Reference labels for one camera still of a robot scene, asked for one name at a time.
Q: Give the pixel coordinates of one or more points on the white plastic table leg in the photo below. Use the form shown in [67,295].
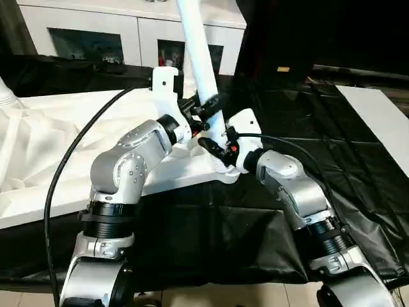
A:
[201,57]
[5,93]

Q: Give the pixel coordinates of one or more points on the white plastic table top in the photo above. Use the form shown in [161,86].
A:
[38,147]

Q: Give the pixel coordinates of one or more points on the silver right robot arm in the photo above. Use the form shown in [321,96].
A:
[300,192]

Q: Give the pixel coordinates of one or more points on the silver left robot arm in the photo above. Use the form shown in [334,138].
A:
[121,173]

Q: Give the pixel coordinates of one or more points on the small yellow label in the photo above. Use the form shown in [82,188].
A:
[284,69]

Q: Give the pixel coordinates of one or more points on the black mat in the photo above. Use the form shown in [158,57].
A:
[211,243]

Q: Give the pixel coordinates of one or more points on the white sideboard with glass doors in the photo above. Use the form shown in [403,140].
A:
[96,25]

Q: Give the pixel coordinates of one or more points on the black cabinet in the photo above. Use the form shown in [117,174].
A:
[332,29]

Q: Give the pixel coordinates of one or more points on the grey curtain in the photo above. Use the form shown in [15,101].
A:
[16,25]

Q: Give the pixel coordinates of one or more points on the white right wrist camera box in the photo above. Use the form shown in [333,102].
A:
[246,131]

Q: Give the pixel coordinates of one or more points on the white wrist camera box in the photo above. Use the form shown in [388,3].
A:
[246,131]
[167,93]

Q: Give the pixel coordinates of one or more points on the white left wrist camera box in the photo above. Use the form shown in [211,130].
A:
[167,93]

